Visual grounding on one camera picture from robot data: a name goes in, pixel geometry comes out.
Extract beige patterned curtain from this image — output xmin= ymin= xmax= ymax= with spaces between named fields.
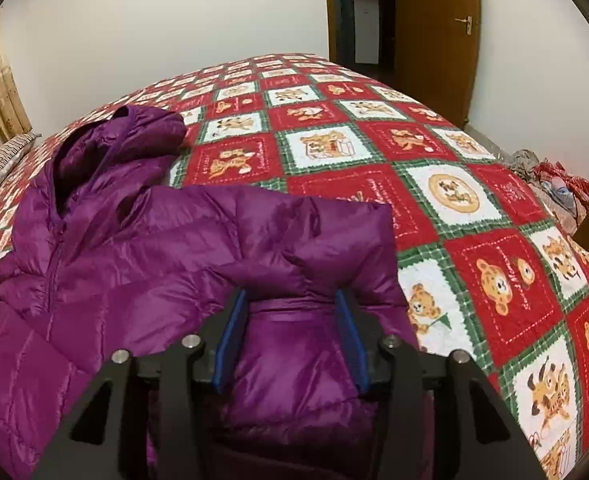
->
xmin=0 ymin=10 xmax=32 ymax=141

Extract wooden door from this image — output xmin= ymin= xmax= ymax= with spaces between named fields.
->
xmin=392 ymin=0 xmax=483 ymax=128

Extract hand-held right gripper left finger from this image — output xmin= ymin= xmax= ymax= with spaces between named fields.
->
xmin=34 ymin=288 xmax=248 ymax=480

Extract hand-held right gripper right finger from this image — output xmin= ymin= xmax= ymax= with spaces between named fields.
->
xmin=335 ymin=289 xmax=546 ymax=480

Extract red bear printed blanket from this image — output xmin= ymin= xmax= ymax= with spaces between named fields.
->
xmin=0 ymin=52 xmax=589 ymax=480

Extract purple hooded down jacket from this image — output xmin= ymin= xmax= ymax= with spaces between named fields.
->
xmin=0 ymin=105 xmax=425 ymax=480

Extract pile of crumpled clothes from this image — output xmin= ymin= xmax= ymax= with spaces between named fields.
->
xmin=505 ymin=149 xmax=589 ymax=236

